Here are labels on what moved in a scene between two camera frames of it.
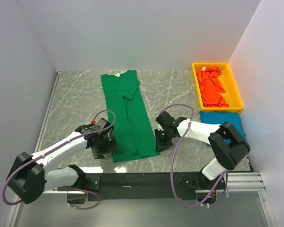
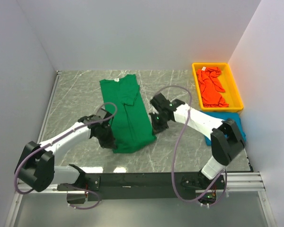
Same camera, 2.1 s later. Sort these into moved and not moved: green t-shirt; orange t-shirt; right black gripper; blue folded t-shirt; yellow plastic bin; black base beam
Moved: right black gripper; green t-shirt
Not moved: blue folded t-shirt; black base beam; orange t-shirt; yellow plastic bin
